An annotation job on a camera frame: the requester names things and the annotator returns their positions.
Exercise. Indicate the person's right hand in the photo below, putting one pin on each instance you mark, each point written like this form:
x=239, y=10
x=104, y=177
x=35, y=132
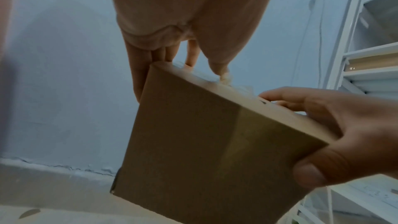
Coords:
x=357, y=139

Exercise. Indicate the taped brown cardboard box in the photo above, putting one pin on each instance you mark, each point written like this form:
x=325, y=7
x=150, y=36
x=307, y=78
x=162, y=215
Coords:
x=202, y=156

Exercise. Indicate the white metal rack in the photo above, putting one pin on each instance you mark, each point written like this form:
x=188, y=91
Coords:
x=350, y=21

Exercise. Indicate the person's left hand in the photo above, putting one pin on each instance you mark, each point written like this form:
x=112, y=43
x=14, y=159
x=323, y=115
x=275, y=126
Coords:
x=192, y=4

